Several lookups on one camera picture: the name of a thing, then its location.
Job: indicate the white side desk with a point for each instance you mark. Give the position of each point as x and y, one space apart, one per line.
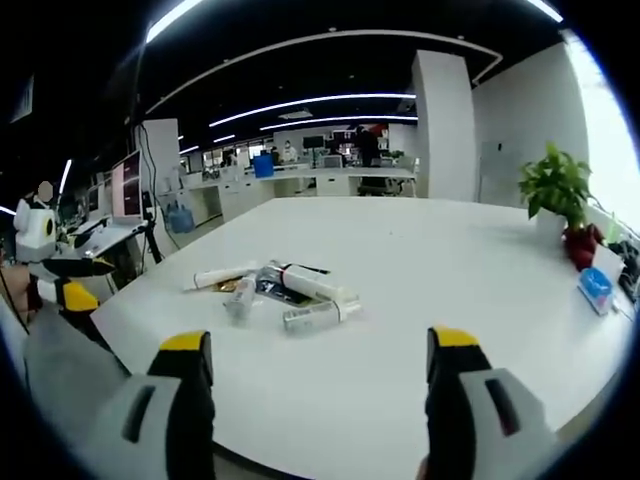
107 237

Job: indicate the clear skincare bottle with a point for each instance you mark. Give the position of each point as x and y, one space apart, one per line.
241 297

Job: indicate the silver white-capped skincare bottle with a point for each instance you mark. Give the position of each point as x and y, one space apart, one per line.
315 316

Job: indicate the black tripod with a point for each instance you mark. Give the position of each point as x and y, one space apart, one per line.
150 225

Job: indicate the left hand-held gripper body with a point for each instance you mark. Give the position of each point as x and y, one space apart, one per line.
32 235

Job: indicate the long white skincare bottle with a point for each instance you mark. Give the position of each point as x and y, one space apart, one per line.
320 284

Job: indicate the gold skincare sachet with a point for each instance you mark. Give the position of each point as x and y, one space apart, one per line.
225 286

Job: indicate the blue bin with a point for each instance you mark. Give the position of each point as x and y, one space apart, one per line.
263 166

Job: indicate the dark silver skincare bottle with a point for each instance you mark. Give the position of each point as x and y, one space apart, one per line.
272 274

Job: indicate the red plant pot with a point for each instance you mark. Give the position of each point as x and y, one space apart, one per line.
582 247

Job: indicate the green potted plant white pot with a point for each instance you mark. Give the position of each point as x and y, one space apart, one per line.
555 185

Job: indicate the blue water jug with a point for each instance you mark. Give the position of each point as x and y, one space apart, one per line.
179 219

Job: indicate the black office chair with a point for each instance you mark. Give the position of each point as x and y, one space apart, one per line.
380 186

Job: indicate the blue tissue box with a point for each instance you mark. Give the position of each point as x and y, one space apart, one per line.
596 290

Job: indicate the white skincare tube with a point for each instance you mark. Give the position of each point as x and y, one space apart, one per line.
220 277

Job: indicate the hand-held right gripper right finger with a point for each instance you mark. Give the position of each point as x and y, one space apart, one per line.
460 400

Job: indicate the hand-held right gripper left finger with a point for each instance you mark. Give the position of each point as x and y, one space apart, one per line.
170 400

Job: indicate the computer monitor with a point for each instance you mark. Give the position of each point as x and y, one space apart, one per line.
126 187

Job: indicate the black skincare sachet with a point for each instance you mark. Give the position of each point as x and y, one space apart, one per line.
280 294

